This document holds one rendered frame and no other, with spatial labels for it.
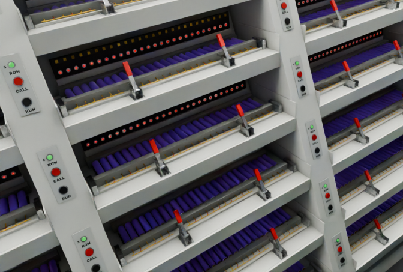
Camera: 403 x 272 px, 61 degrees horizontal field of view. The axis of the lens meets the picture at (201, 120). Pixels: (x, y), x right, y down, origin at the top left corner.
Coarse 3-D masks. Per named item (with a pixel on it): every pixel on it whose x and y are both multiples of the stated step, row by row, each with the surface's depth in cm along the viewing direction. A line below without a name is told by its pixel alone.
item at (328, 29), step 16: (304, 0) 120; (320, 0) 124; (336, 0) 127; (352, 0) 128; (368, 0) 126; (384, 0) 123; (400, 0) 127; (304, 16) 118; (320, 16) 115; (336, 16) 114; (352, 16) 117; (368, 16) 115; (384, 16) 115; (400, 16) 119; (304, 32) 98; (320, 32) 106; (336, 32) 105; (352, 32) 109; (368, 32) 113; (320, 48) 104
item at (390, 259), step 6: (396, 246) 134; (402, 246) 134; (390, 252) 132; (396, 252) 133; (402, 252) 134; (384, 258) 130; (390, 258) 131; (396, 258) 133; (378, 264) 128; (384, 264) 130; (390, 264) 132; (366, 270) 127; (372, 270) 127; (378, 270) 129; (384, 270) 130
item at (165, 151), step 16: (256, 112) 102; (272, 112) 103; (208, 128) 96; (224, 128) 98; (176, 144) 91; (192, 144) 94; (144, 160) 87; (96, 176) 84; (112, 176) 84; (128, 176) 85
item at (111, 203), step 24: (264, 96) 110; (168, 120) 101; (264, 120) 101; (288, 120) 100; (216, 144) 93; (240, 144) 93; (264, 144) 98; (192, 168) 87; (216, 168) 91; (96, 192) 81; (120, 192) 81; (144, 192) 82
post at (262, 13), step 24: (264, 0) 94; (288, 0) 96; (264, 24) 98; (288, 48) 97; (264, 72) 106; (288, 72) 98; (288, 96) 100; (312, 96) 103; (288, 144) 108; (312, 168) 105; (312, 192) 106; (336, 192) 110; (336, 216) 111; (336, 264) 112
